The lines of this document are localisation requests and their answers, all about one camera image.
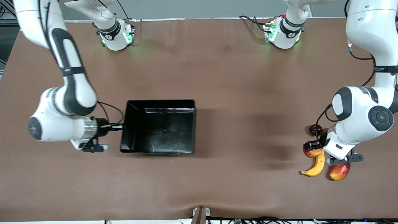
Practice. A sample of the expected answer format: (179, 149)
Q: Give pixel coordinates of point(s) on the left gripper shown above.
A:
(323, 137)

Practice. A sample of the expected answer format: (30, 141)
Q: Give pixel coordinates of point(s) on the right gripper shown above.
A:
(102, 127)

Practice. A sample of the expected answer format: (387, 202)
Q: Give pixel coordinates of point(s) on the red yellow apple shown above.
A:
(312, 153)

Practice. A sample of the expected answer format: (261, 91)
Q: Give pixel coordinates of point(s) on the yellow banana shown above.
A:
(317, 165)

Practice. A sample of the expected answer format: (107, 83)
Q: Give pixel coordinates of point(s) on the black plastic box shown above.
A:
(161, 137)

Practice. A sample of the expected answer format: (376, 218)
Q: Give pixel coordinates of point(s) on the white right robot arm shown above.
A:
(77, 93)

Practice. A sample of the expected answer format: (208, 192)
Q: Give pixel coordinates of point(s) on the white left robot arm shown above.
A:
(357, 105)

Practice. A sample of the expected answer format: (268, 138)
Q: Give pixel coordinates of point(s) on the dark red plum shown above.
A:
(312, 130)

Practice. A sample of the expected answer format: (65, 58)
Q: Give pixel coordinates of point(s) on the red yellow mango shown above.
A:
(339, 172)

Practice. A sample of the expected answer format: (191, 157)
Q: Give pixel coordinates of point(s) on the small green circuit board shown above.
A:
(238, 221)

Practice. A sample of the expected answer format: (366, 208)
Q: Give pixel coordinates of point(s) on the brown table mat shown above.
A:
(217, 77)

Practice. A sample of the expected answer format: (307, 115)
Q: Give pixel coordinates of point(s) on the brown post with grey bracket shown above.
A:
(200, 216)

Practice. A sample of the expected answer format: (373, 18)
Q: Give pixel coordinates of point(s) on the aluminium frame profile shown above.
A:
(3, 14)

